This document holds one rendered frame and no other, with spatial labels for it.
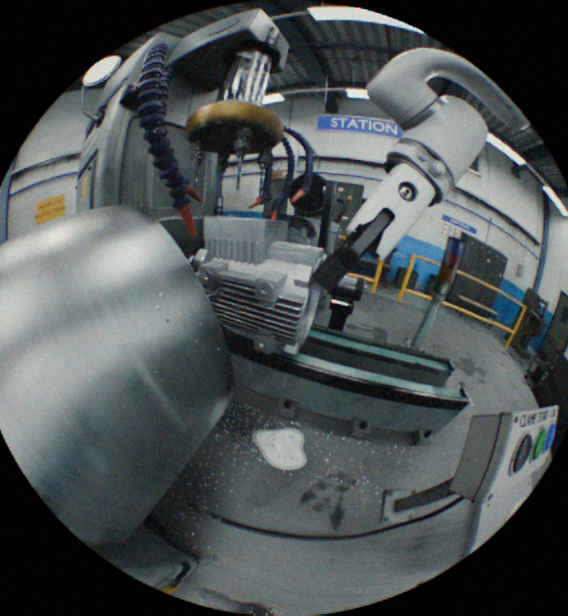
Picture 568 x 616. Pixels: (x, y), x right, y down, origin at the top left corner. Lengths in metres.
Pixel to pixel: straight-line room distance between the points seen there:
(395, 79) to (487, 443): 0.32
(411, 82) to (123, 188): 0.47
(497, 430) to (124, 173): 0.60
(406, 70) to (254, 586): 0.63
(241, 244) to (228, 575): 0.52
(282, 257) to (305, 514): 0.41
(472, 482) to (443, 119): 0.32
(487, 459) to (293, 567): 0.29
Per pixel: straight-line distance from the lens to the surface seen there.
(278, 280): 0.22
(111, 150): 0.45
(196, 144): 0.38
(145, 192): 0.47
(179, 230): 0.36
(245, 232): 0.28
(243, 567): 0.37
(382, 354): 0.42
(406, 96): 0.25
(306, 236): 0.51
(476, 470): 0.19
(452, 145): 0.25
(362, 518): 0.38
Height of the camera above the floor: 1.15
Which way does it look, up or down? 28 degrees down
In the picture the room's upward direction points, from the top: 7 degrees clockwise
